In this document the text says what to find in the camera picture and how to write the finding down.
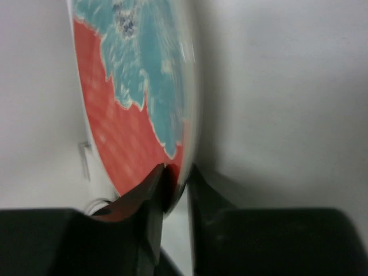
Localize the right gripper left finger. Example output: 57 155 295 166
1 164 164 275

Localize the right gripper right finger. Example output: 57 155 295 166
187 167 367 275

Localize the red and teal plate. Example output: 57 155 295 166
67 1 201 209

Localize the white wire dish rack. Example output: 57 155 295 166
78 141 112 216

